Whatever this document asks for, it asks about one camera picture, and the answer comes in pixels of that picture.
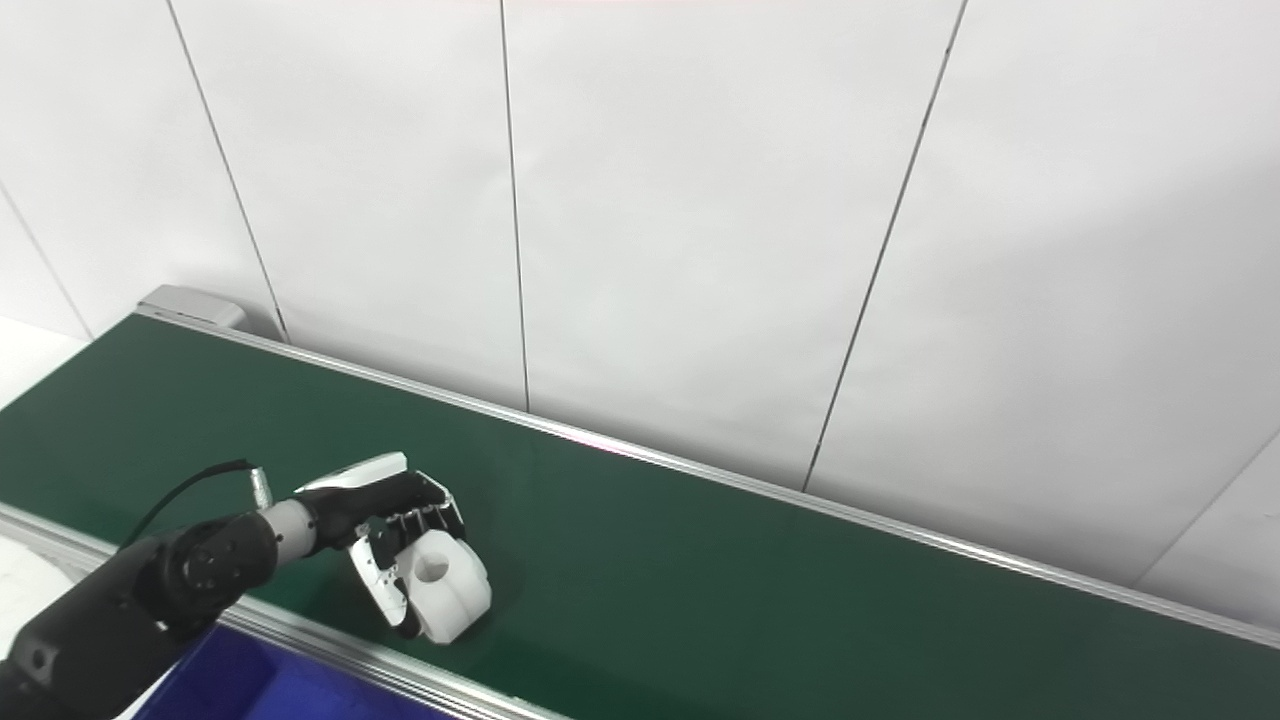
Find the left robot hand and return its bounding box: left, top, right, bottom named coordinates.
left=295, top=451, right=471, bottom=642

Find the white hexagonal part with hole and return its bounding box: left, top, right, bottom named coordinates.
left=399, top=529, right=494, bottom=646

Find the blue plastic bin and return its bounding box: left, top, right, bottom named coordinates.
left=132, top=624, right=453, bottom=720

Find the grey conveyor end housing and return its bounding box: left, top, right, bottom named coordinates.
left=137, top=284, right=249, bottom=332

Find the green conveyor belt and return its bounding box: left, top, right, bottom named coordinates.
left=0, top=314, right=1280, bottom=720

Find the aluminium conveyor side rail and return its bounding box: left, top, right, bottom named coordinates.
left=0, top=500, right=573, bottom=720
left=134, top=304, right=1280, bottom=652

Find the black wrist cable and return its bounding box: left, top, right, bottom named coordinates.
left=120, top=458, right=275, bottom=549

